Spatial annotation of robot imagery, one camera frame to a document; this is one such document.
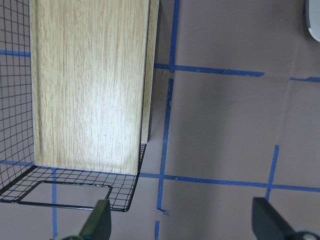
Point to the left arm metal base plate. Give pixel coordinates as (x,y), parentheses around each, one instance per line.
(312,17)

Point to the black wire basket rack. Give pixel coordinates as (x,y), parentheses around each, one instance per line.
(20,177)

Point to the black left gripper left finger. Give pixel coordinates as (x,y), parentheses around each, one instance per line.
(99,224)

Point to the wooden shelf board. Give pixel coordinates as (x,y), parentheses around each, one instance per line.
(92,70)

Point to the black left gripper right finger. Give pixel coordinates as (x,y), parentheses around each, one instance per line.
(267,223)

